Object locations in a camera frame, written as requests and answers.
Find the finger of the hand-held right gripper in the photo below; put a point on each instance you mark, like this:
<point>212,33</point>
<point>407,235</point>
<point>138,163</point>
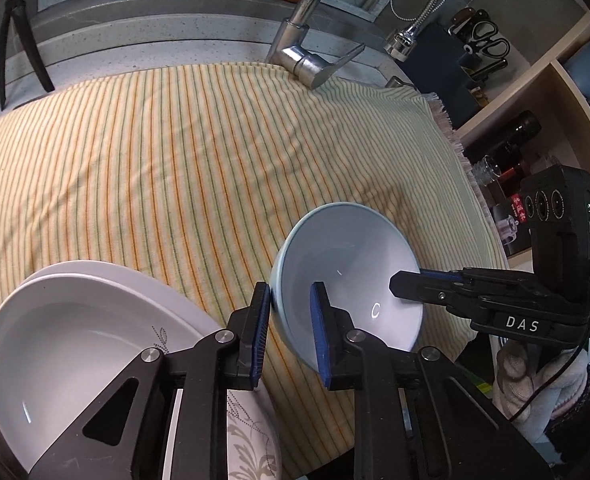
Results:
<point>420,287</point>
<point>445,272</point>

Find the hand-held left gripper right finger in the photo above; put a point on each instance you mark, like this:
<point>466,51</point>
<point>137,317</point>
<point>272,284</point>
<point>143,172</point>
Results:
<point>320,330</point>

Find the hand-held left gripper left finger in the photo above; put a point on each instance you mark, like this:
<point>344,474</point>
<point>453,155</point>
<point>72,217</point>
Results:
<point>257,330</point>

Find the light blue bowl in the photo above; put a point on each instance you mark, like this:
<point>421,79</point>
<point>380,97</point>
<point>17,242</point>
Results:
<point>345,260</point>

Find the white bowl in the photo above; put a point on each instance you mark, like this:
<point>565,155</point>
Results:
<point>75,340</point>

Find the person's right forearm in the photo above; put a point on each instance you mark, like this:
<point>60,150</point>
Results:
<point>585,425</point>

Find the person's right hand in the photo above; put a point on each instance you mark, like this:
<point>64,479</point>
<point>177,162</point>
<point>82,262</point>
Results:
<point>517,375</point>

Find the red label bottle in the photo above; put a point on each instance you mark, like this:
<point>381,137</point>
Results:
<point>515,207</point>

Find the white plate grey leaf print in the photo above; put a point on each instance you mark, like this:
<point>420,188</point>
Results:
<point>247,440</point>

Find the dark glass bottle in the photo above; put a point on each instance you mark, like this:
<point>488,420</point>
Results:
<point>515,135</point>

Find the wooden shelf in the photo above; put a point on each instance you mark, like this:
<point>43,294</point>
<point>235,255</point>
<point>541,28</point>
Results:
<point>565,90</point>

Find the yellow striped cloth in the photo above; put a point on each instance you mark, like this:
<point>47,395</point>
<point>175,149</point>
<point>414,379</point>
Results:
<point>175,160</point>

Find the black knife block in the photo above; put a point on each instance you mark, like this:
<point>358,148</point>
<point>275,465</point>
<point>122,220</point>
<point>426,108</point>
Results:
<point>440,70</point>

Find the black scissors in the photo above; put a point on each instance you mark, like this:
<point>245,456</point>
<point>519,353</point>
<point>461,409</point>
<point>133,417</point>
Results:
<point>490,40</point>

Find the chrome faucet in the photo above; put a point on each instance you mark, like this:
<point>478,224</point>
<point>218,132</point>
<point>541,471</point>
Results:
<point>305,60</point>

